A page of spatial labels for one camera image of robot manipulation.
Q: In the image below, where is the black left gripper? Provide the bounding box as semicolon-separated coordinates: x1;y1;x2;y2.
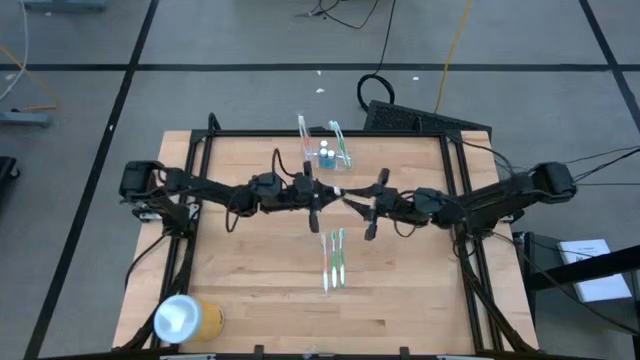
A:
292;160;342;235

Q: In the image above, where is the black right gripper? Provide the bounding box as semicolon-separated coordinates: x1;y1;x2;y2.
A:
342;168;407;241

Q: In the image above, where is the clear acrylic organizer box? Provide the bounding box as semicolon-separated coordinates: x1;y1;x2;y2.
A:
302;134;354;172

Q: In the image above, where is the black computer case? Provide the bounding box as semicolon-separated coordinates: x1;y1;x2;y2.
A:
362;99;494;137

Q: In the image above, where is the yellow cup white lid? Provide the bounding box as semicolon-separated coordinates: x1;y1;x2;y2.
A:
152;293;226;346

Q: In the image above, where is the white paper booklet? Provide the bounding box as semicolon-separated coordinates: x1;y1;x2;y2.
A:
556;238;633;303

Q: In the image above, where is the black stand beam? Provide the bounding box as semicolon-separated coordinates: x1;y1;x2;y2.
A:
524;243;640;292

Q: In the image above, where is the grey desk foot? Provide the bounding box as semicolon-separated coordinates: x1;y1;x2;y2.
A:
18;0;107;13
0;110;52;129

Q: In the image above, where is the black floor object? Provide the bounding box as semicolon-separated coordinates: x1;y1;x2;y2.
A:
0;155;21;195

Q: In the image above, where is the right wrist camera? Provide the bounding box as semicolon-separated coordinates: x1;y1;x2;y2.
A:
375;185;399;211

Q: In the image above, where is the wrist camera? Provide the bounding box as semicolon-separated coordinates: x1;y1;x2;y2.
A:
375;185;399;211
292;174;314;199

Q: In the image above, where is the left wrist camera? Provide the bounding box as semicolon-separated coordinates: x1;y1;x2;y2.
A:
292;174;314;199

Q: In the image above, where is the thin black camera cable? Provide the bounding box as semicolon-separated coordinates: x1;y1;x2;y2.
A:
271;147;302;179

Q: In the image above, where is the black aluminium table frame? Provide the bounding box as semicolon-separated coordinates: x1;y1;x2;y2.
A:
113;127;536;357

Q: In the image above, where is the thick black cable coil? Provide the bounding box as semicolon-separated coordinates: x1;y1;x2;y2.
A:
356;73;397;113

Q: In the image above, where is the black hanging cable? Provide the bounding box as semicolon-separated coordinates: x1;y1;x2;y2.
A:
377;0;397;76

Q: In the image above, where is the black floor cable tangle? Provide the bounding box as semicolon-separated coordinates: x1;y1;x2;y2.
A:
294;0;380;31

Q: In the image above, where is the yellow hanging cable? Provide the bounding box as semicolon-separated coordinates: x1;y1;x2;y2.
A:
433;0;474;114

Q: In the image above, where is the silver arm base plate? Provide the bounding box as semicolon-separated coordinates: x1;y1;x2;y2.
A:
131;202;164;223

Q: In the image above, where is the orange floor cable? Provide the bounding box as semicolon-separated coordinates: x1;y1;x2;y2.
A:
0;45;60;113

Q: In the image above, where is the white floor cable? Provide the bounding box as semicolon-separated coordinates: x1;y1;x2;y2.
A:
0;0;29;104

